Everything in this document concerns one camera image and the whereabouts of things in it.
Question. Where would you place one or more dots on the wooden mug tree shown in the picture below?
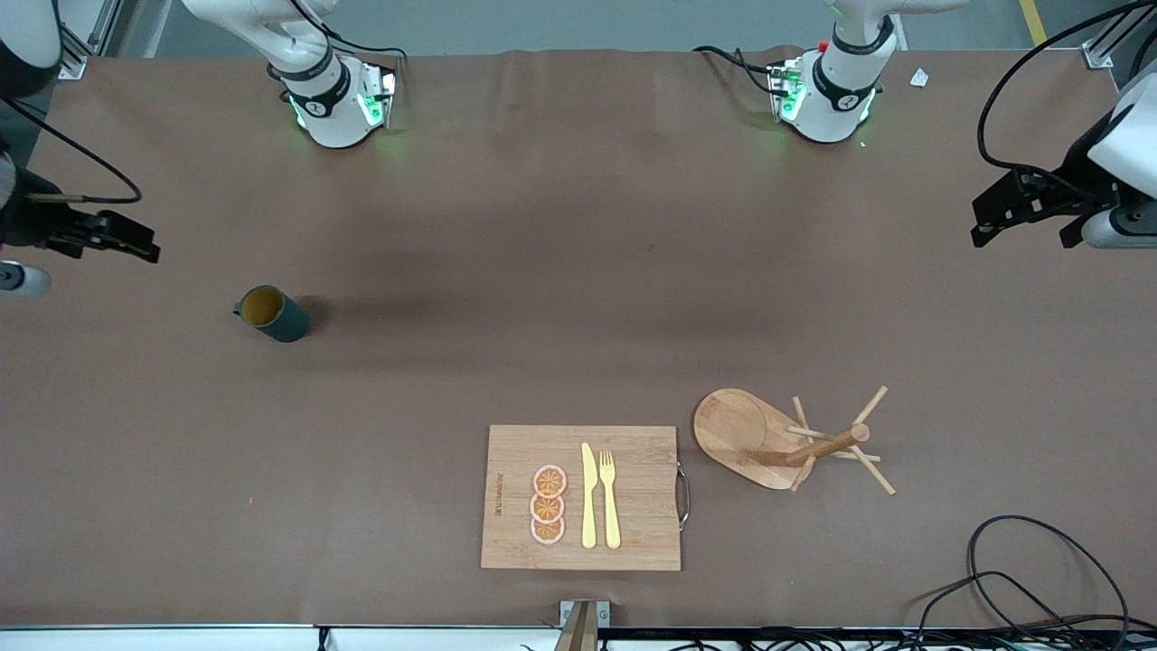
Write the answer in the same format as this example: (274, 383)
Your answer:
(741, 434)

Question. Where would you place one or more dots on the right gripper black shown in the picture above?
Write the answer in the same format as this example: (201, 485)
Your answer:
(24, 226)

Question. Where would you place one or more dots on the small white paper scrap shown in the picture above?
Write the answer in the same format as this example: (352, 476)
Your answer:
(919, 78)

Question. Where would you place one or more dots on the bamboo cutting board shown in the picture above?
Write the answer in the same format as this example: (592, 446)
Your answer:
(642, 506)

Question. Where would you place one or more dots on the white table edge rail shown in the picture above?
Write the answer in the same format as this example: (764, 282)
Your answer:
(181, 640)

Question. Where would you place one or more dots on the teal ribbed cup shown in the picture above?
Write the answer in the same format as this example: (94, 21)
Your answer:
(282, 323)

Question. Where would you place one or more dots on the orange slice toy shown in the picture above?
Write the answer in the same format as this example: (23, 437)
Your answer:
(547, 507)
(547, 531)
(550, 480)

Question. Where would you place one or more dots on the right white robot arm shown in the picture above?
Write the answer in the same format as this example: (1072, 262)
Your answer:
(330, 108)

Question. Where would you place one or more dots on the yellow plastic fork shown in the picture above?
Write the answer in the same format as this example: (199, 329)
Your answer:
(611, 515)

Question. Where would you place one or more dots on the aluminium frame profile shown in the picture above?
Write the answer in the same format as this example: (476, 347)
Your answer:
(1107, 50)
(77, 65)

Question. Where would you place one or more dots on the table cover sheet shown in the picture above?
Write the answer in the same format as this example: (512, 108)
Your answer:
(271, 452)

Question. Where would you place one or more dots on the yellow plastic knife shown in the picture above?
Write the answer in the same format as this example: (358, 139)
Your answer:
(588, 506)

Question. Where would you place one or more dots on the metal and wood mount bracket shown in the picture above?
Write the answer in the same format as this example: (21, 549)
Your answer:
(583, 628)

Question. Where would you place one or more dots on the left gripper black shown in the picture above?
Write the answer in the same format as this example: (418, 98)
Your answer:
(1077, 178)

